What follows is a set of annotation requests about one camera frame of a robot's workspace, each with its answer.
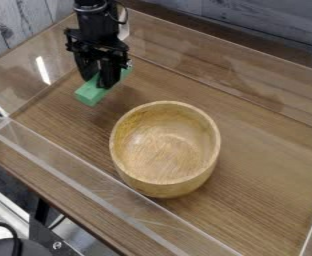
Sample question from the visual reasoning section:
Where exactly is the green rectangular block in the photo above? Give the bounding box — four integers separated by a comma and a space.
75, 65, 135, 108

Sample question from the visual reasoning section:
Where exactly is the black cable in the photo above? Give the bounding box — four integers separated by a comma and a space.
0, 221, 23, 256

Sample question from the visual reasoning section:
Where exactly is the light wooden bowl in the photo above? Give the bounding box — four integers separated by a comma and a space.
110, 101, 222, 198

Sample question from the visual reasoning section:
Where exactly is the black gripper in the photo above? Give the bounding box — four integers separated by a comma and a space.
64, 6, 130, 89

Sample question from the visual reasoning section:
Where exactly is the clear acrylic tray enclosure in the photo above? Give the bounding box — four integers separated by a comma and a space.
0, 11, 312, 256

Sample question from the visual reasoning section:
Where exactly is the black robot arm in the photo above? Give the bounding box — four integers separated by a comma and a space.
64, 0, 130, 89

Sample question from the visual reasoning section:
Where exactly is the black metal table bracket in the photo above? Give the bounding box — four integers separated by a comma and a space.
29, 219, 84, 256

